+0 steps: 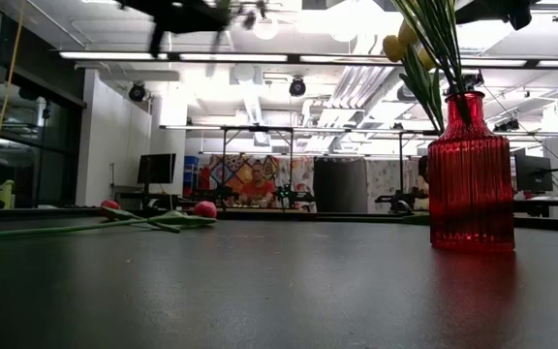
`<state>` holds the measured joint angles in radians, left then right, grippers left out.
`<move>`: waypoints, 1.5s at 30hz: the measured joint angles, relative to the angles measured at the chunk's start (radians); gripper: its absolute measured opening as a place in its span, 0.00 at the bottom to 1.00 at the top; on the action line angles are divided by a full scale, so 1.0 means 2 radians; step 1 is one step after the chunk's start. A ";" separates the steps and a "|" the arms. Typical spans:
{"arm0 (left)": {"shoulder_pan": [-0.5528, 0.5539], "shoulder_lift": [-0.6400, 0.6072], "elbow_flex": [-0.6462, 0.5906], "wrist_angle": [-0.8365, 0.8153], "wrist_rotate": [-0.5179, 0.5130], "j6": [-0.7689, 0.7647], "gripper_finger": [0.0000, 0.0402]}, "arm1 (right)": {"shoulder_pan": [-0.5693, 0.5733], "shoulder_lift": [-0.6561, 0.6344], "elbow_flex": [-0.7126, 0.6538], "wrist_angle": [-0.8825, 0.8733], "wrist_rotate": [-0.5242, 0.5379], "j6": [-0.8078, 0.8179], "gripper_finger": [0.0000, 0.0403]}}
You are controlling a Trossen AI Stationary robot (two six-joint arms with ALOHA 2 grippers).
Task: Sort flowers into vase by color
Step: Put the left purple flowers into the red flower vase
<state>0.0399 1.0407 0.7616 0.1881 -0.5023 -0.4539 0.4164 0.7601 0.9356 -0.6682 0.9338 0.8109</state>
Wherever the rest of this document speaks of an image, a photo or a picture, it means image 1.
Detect overhead LED light bar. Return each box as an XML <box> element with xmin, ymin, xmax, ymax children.
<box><xmin>58</xmin><ymin>49</ymin><xmax>558</xmax><ymax>70</ymax></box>

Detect floral hanging cloth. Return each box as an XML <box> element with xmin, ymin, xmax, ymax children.
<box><xmin>278</xmin><ymin>155</ymin><xmax>317</xmax><ymax>212</ymax></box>

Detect person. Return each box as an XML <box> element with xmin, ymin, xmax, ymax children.
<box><xmin>238</xmin><ymin>159</ymin><xmax>276</xmax><ymax>207</ymax></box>
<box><xmin>413</xmin><ymin>154</ymin><xmax>430</xmax><ymax>212</ymax></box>

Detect dark grey curtain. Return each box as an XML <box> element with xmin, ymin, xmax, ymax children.
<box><xmin>313</xmin><ymin>157</ymin><xmax>368</xmax><ymax>214</ymax></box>

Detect black ceiling spotlight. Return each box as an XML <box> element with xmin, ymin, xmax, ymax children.
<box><xmin>288</xmin><ymin>76</ymin><xmax>307</xmax><ymax>98</ymax></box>
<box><xmin>128</xmin><ymin>80</ymin><xmax>147</xmax><ymax>103</ymax></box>

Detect small black ceiling fixture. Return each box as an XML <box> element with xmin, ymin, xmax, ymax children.
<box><xmin>492</xmin><ymin>117</ymin><xmax>520</xmax><ymax>134</ymax></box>

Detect blue storage bins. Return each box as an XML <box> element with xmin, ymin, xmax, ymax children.
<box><xmin>183</xmin><ymin>155</ymin><xmax>202</xmax><ymax>199</ymax></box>

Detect black table edge frame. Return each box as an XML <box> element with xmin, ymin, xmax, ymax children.
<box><xmin>0</xmin><ymin>206</ymin><xmax>558</xmax><ymax>234</ymax></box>

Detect yellow-green container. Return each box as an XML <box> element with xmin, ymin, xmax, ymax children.
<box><xmin>0</xmin><ymin>179</ymin><xmax>16</xmax><ymax>208</ymax></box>

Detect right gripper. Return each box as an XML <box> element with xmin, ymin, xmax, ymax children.
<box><xmin>454</xmin><ymin>0</ymin><xmax>535</xmax><ymax>31</ymax></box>

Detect black ceiling camera cluster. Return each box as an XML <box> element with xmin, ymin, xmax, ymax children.
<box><xmin>461</xmin><ymin>71</ymin><xmax>485</xmax><ymax>94</ymax></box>

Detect white patterned cloth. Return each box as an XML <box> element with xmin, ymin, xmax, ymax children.
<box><xmin>366</xmin><ymin>158</ymin><xmax>430</xmax><ymax>214</ymax></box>

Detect white round pendant lamp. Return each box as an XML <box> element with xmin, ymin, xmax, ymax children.
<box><xmin>252</xmin><ymin>7</ymin><xmax>280</xmax><ymax>42</ymax></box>

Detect black metal station frame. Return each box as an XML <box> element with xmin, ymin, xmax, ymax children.
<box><xmin>397</xmin><ymin>128</ymin><xmax>443</xmax><ymax>214</ymax></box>
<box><xmin>220</xmin><ymin>125</ymin><xmax>295</xmax><ymax>210</ymax></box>

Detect black ceiling track rail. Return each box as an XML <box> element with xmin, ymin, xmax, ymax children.
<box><xmin>530</xmin><ymin>2</ymin><xmax>558</xmax><ymax>23</ymax></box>

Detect red ribbed glass vase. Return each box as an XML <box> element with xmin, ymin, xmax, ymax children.
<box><xmin>427</xmin><ymin>90</ymin><xmax>516</xmax><ymax>253</ymax></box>

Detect distant LED light beam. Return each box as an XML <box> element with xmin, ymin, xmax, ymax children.
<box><xmin>159</xmin><ymin>124</ymin><xmax>558</xmax><ymax>138</ymax></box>

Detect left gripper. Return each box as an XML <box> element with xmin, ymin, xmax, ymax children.
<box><xmin>118</xmin><ymin>0</ymin><xmax>234</xmax><ymax>36</ymax></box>

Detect black computer monitor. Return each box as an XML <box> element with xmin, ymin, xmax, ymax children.
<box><xmin>514</xmin><ymin>153</ymin><xmax>555</xmax><ymax>194</ymax></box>
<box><xmin>137</xmin><ymin>152</ymin><xmax>177</xmax><ymax>196</ymax></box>

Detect colourful patchwork quilt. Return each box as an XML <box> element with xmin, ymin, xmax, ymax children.
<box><xmin>200</xmin><ymin>154</ymin><xmax>290</xmax><ymax>209</ymax></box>

